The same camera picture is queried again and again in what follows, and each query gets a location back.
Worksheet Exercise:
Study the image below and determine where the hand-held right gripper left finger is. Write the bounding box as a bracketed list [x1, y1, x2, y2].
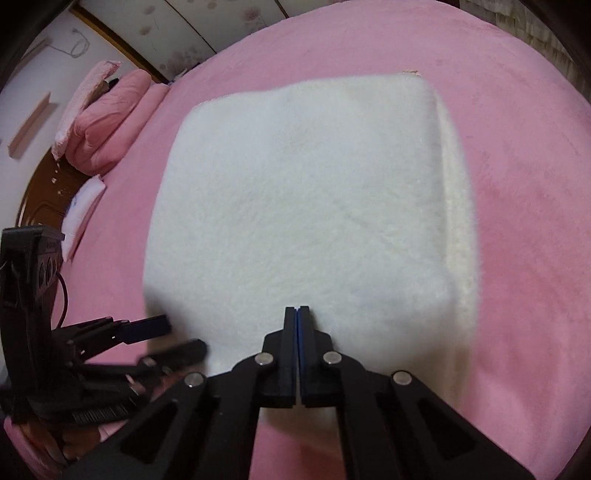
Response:
[60, 307, 298, 480]

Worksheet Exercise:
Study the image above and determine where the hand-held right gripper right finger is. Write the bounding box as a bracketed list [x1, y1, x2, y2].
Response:
[298, 305, 532, 480]

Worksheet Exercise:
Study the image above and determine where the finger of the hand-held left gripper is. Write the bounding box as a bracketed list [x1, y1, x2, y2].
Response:
[51, 315, 173, 359]
[83, 339, 208, 389]

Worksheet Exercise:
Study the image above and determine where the white fluffy jacket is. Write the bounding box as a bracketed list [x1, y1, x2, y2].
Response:
[142, 70, 481, 444]

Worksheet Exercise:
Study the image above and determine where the person's left hand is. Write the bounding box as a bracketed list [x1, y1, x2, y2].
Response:
[18, 418, 110, 468]

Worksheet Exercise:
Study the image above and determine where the wooden headboard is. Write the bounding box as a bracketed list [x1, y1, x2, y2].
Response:
[17, 148, 94, 247]

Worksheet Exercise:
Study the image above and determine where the white pillow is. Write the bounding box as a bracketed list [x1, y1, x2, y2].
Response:
[60, 175, 108, 262]

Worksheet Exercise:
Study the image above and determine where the folded pink quilt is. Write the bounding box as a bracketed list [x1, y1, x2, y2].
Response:
[67, 69, 170, 177]

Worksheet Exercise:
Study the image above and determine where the pink frilled pillow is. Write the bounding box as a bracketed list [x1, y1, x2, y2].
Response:
[51, 60, 123, 160]

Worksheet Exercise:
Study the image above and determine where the pink fleece blanket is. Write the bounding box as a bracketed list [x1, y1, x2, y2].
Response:
[2, 0, 591, 480]

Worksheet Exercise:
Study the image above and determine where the floral sliding wardrobe door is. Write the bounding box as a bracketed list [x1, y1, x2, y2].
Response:
[73, 0, 343, 85]

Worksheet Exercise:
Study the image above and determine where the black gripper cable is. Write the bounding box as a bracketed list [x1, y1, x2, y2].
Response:
[51, 273, 71, 328]

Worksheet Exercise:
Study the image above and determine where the wooden wall strip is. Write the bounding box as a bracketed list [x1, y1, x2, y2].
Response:
[20, 37, 50, 71]
[7, 91, 58, 160]

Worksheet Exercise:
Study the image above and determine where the wall wire loop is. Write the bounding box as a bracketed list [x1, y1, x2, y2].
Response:
[48, 27, 91, 60]

